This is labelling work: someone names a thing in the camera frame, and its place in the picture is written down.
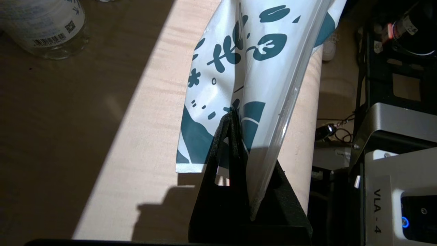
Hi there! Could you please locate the blue white patterned zip pouch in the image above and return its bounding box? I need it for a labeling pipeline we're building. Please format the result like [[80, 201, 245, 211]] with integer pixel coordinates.
[[176, 0, 347, 221]]

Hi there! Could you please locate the white black robot chassis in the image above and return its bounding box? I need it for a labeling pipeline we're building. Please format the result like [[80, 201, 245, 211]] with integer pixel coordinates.
[[309, 0, 437, 246]]

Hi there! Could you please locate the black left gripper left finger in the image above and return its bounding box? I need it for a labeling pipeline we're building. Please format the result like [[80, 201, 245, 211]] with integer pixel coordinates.
[[188, 110, 252, 244]]

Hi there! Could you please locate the small water bottle grey cap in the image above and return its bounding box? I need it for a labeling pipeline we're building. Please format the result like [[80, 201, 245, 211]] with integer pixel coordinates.
[[0, 0, 90, 60]]

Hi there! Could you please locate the black keys and cable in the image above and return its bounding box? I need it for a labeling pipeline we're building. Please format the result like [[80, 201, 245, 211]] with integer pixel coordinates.
[[316, 114, 356, 142]]

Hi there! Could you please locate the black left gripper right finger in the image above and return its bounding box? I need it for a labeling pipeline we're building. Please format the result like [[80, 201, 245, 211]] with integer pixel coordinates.
[[253, 161, 313, 244]]

